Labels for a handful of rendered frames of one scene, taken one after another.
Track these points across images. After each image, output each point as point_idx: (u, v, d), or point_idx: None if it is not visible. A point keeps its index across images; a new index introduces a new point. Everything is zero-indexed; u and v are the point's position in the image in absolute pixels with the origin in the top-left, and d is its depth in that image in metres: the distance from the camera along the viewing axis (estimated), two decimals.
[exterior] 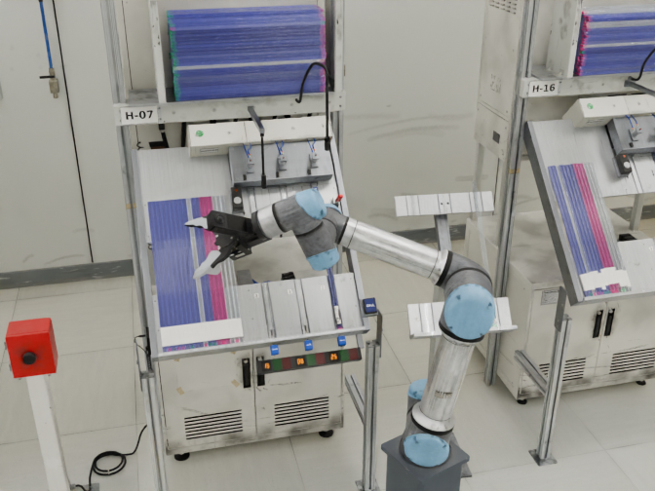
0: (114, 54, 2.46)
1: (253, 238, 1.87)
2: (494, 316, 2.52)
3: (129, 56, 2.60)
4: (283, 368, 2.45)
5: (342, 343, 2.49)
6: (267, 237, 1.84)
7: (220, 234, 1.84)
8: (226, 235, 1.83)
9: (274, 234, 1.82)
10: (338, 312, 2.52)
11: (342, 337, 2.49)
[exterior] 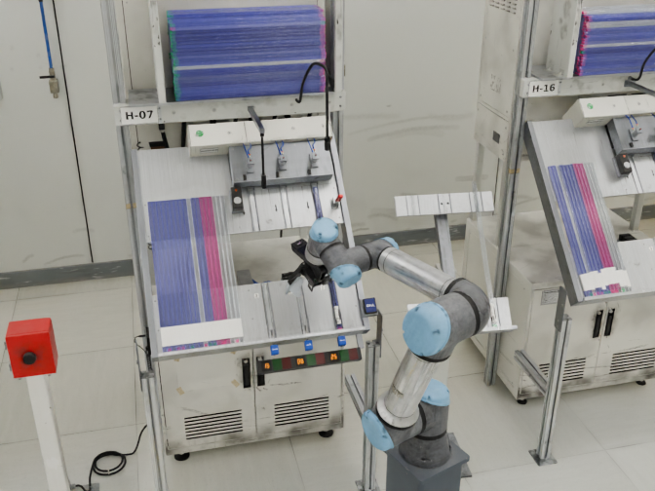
0: (114, 54, 2.46)
1: (316, 269, 2.25)
2: (494, 316, 2.52)
3: (129, 56, 2.60)
4: (283, 368, 2.45)
5: (342, 343, 2.49)
6: (311, 262, 2.21)
7: None
8: None
9: (307, 255, 2.20)
10: (338, 313, 2.52)
11: (342, 337, 2.49)
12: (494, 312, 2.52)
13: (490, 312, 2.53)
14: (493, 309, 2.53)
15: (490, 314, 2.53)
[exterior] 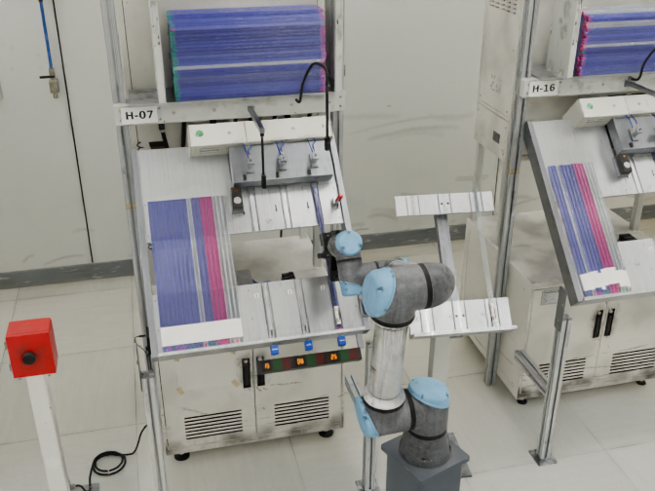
0: (114, 54, 2.46)
1: None
2: (494, 316, 2.52)
3: (129, 56, 2.60)
4: (283, 368, 2.45)
5: (342, 343, 2.49)
6: None
7: None
8: None
9: None
10: (338, 313, 2.52)
11: (342, 337, 2.49)
12: (494, 312, 2.52)
13: (490, 312, 2.53)
14: (493, 309, 2.53)
15: (490, 314, 2.53)
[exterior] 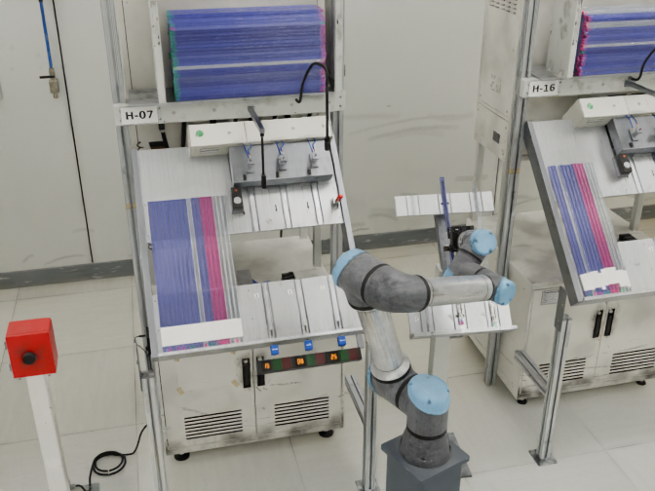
0: (114, 54, 2.46)
1: None
2: (494, 316, 2.52)
3: (129, 56, 2.60)
4: (283, 368, 2.45)
5: (342, 343, 2.49)
6: None
7: None
8: None
9: None
10: (460, 307, 2.52)
11: (342, 337, 2.49)
12: (494, 312, 2.52)
13: (490, 312, 2.53)
14: (493, 309, 2.53)
15: (490, 314, 2.53)
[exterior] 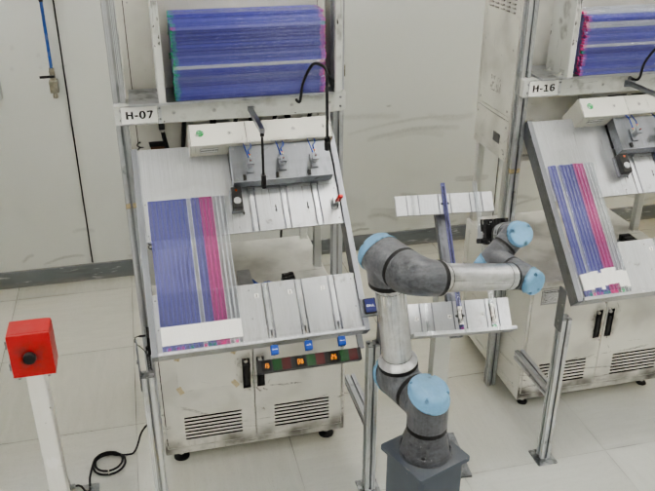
0: (114, 54, 2.46)
1: None
2: (494, 316, 2.52)
3: (129, 56, 2.60)
4: (283, 368, 2.45)
5: (342, 343, 2.49)
6: None
7: None
8: None
9: None
10: (461, 313, 2.51)
11: (342, 337, 2.49)
12: (494, 312, 2.52)
13: (490, 312, 2.53)
14: (493, 309, 2.53)
15: (490, 314, 2.53)
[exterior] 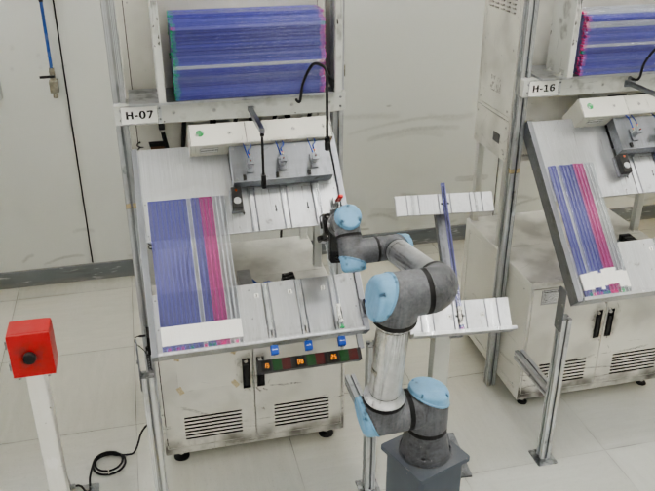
0: (114, 54, 2.46)
1: None
2: (341, 316, 2.48)
3: (129, 56, 2.60)
4: (283, 368, 2.45)
5: (342, 343, 2.49)
6: None
7: None
8: None
9: None
10: (461, 313, 2.51)
11: (342, 337, 2.49)
12: (341, 312, 2.48)
13: (337, 312, 2.48)
14: (339, 309, 2.48)
15: (337, 314, 2.48)
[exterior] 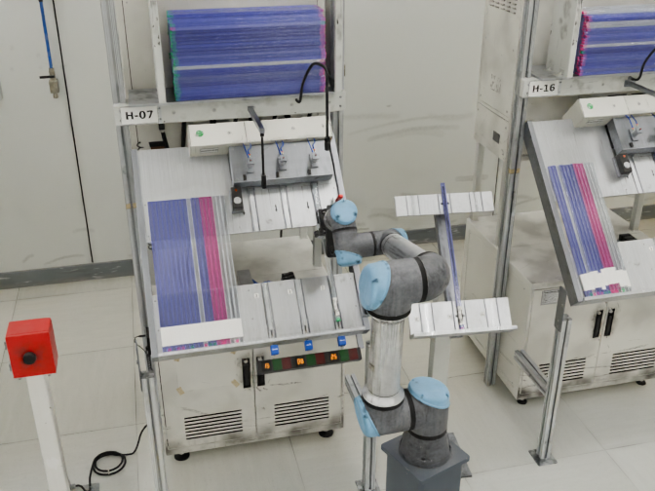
0: (114, 54, 2.46)
1: None
2: (337, 309, 2.52)
3: (129, 56, 2.60)
4: (283, 368, 2.45)
5: (342, 343, 2.49)
6: None
7: None
8: None
9: None
10: (461, 313, 2.51)
11: (342, 337, 2.49)
12: (337, 306, 2.53)
13: (333, 305, 2.53)
14: (336, 302, 2.53)
15: (333, 308, 2.53)
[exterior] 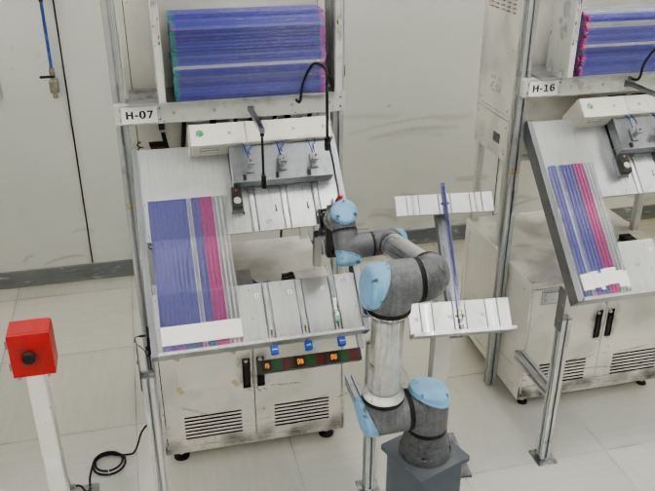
0: (114, 54, 2.46)
1: None
2: (337, 309, 2.52)
3: (129, 56, 2.60)
4: (283, 368, 2.45)
5: (342, 343, 2.49)
6: None
7: None
8: None
9: None
10: (461, 313, 2.51)
11: (342, 337, 2.49)
12: (337, 306, 2.53)
13: (333, 306, 2.53)
14: (335, 302, 2.53)
15: (333, 308, 2.53)
